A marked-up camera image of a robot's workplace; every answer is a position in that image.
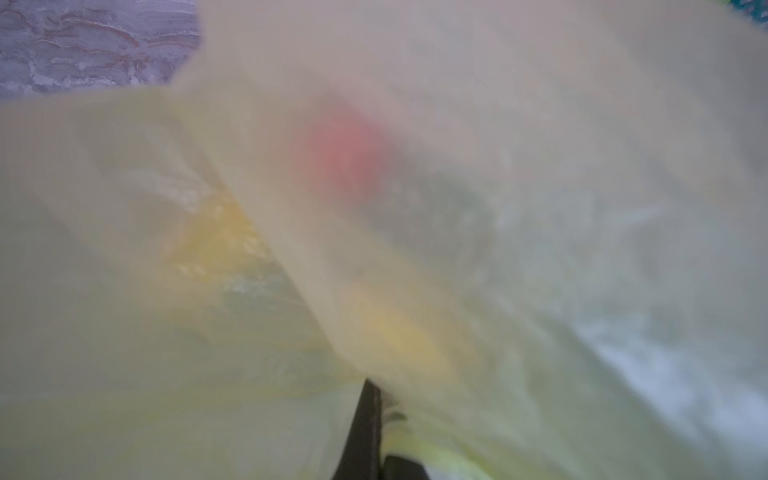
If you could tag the red pink toy apple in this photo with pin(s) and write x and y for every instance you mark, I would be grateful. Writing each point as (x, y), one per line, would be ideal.
(347, 155)

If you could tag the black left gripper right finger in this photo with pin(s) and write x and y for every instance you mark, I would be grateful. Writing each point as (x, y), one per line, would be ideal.
(399, 468)

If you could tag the yellow translucent plastic bag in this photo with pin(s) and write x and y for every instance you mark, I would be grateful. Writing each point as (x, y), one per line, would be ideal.
(563, 274)

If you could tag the teal plastic mesh basket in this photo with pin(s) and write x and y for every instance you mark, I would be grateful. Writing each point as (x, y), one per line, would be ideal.
(756, 10)

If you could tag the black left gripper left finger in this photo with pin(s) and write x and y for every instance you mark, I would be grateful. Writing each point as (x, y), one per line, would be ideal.
(360, 459)

